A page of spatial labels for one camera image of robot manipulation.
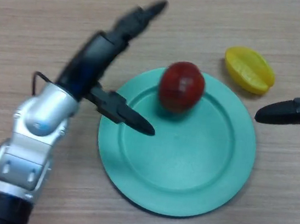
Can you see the red apple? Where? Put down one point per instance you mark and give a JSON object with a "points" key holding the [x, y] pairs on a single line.
{"points": [[182, 87]]}

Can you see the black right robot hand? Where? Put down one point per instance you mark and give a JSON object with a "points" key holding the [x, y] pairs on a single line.
{"points": [[299, 112]]}

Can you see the yellow starfruit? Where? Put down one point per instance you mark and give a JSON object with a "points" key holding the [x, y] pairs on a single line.
{"points": [[249, 71]]}

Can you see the green round plate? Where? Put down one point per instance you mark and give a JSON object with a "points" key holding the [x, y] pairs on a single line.
{"points": [[182, 163]]}

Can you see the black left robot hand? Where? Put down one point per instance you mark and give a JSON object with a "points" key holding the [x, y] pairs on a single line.
{"points": [[90, 60]]}

